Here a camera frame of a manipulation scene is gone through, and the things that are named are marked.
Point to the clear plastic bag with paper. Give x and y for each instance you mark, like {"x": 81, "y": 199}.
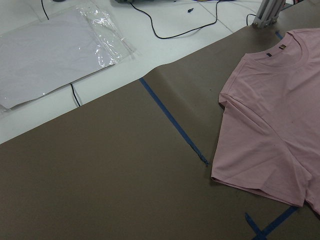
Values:
{"x": 46, "y": 55}

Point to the pink Snoopy t-shirt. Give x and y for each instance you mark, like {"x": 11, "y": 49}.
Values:
{"x": 269, "y": 140}

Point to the aluminium frame post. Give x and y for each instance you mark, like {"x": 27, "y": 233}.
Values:
{"x": 268, "y": 13}

